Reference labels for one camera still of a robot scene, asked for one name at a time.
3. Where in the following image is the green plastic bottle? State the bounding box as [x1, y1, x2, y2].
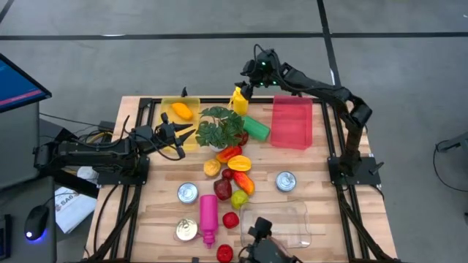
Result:
[241, 115, 272, 142]

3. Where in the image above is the black metal table frame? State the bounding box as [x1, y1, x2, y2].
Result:
[87, 96, 401, 263]

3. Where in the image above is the yellow toy starfruit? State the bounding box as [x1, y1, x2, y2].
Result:
[227, 155, 252, 172]

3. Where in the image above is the dark red toy pear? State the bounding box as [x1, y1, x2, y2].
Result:
[214, 178, 233, 202]

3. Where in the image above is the dark grey side desk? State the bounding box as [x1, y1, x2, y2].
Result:
[0, 175, 58, 263]

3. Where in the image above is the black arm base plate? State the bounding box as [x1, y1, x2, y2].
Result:
[328, 156, 382, 186]
[97, 155, 151, 186]

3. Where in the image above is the yellow toy lemon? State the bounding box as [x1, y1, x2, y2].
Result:
[203, 159, 222, 178]

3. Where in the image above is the computer monitor blue screen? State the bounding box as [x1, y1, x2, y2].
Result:
[0, 53, 53, 114]

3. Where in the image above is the red translucent plastic tray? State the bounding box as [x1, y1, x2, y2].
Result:
[269, 95, 314, 150]

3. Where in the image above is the white paper booklet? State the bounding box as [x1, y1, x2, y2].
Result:
[54, 186, 98, 235]

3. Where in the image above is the orange toy mango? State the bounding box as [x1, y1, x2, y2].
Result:
[170, 102, 194, 121]

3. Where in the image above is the white cup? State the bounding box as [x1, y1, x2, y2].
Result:
[76, 166, 99, 182]

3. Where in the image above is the artificial green potted plant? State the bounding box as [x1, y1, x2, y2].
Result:
[195, 106, 246, 153]

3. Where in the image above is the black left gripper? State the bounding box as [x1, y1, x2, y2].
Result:
[135, 112, 197, 160]

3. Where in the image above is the clear plastic tray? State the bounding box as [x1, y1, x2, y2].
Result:
[239, 200, 312, 249]

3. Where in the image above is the yellow plastic bottle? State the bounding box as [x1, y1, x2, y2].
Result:
[229, 86, 250, 116]

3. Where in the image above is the small red apple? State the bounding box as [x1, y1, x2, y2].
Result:
[222, 211, 241, 229]

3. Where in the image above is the gold pull-tab tin can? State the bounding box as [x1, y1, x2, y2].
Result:
[175, 218, 200, 242]

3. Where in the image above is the grey cabinet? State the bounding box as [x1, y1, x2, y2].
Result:
[0, 102, 41, 191]

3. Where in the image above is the red orange toy fruit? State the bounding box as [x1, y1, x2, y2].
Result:
[233, 171, 256, 197]

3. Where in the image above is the silver tin can blue label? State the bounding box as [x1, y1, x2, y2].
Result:
[275, 171, 298, 193]

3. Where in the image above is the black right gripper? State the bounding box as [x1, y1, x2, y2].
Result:
[234, 48, 281, 102]

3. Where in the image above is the green toy apple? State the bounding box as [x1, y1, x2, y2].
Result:
[230, 189, 250, 211]

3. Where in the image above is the black computer mouse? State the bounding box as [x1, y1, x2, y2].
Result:
[23, 204, 50, 242]

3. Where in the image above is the red orange toy pepper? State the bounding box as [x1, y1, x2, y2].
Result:
[215, 145, 244, 164]

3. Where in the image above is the red toy tomato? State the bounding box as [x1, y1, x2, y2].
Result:
[216, 244, 235, 263]

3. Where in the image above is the yellow translucent plastic tray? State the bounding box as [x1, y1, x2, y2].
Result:
[156, 96, 201, 153]

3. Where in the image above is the pink plastic bottle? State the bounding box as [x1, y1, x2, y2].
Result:
[199, 194, 219, 250]

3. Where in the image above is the black power adapter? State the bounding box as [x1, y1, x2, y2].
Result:
[97, 120, 116, 133]

